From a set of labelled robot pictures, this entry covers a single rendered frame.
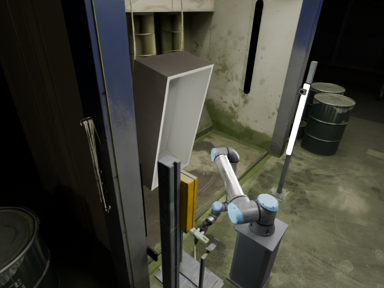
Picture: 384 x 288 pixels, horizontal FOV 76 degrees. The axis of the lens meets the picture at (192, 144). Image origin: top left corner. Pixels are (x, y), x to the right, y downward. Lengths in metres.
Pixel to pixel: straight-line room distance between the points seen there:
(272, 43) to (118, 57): 2.81
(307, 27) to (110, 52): 2.80
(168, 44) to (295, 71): 1.75
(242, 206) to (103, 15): 1.37
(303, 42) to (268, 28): 0.49
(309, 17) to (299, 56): 0.44
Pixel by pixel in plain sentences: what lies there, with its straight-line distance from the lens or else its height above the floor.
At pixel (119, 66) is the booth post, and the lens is 1.19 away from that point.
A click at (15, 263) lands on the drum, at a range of 1.75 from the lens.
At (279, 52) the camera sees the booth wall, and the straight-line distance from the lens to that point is 3.71.
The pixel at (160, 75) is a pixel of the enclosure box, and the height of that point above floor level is 1.64.
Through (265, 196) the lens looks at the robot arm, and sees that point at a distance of 1.88.
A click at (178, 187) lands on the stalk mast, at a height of 1.53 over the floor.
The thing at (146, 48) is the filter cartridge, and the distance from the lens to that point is 3.29.
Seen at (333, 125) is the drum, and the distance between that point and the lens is 4.25.
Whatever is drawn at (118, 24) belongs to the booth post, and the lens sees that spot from 1.18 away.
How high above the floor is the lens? 2.11
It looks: 30 degrees down
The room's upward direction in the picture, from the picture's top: 2 degrees clockwise
